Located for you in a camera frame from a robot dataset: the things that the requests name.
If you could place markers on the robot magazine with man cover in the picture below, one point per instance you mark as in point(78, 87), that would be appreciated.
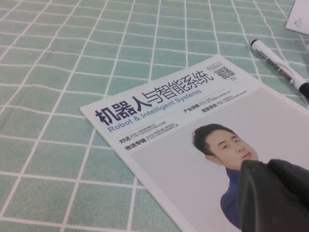
point(169, 181)

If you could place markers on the white whiteboard marker black cap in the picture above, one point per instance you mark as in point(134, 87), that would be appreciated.
point(277, 65)

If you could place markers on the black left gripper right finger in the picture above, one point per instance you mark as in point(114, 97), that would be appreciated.
point(294, 198)

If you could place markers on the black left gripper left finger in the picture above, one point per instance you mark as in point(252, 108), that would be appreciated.
point(258, 200)

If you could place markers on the plain white booklet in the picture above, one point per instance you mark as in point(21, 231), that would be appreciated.
point(299, 14)

